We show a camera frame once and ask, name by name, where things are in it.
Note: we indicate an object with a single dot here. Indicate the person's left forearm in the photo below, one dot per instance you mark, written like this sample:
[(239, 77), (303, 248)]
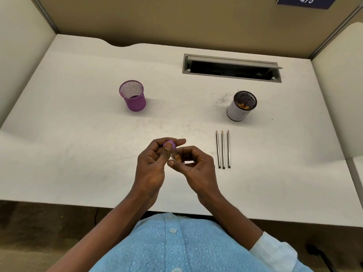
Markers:
[(105, 237)]

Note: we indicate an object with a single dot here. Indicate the person's right hand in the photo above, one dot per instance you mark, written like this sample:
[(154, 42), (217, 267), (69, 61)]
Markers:
[(201, 175)]

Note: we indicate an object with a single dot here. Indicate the purple clear tube sharpener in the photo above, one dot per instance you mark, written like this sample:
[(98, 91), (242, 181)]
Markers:
[(170, 143)]

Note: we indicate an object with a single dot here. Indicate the dark blue number sign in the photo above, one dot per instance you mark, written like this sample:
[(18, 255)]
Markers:
[(289, 2)]

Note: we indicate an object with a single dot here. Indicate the cream side divider panel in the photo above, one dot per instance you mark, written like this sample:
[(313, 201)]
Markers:
[(340, 96), (22, 59)]

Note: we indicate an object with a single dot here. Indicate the person's left hand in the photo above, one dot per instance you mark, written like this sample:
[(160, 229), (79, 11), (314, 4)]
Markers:
[(150, 172)]

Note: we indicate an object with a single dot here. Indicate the person's right forearm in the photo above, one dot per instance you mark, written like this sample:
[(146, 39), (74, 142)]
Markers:
[(232, 220)]

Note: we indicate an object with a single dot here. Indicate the black silver striped pencil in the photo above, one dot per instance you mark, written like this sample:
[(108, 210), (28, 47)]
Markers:
[(223, 150), (228, 150), (218, 150)]

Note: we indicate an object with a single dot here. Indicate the black chair base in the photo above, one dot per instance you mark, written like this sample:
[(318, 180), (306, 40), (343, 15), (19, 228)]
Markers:
[(317, 252)]

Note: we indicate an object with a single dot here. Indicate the white cup with black rim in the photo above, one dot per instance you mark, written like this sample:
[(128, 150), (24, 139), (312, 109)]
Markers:
[(235, 113)]

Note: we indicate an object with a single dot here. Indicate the purple mesh pencil cup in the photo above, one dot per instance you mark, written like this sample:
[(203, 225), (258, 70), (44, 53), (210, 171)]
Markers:
[(136, 104)]

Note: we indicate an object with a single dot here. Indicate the tan back partition panel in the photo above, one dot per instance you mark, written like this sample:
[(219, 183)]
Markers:
[(170, 19)]

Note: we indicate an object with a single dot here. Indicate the light blue patterned shirt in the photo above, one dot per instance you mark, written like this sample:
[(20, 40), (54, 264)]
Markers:
[(175, 249)]

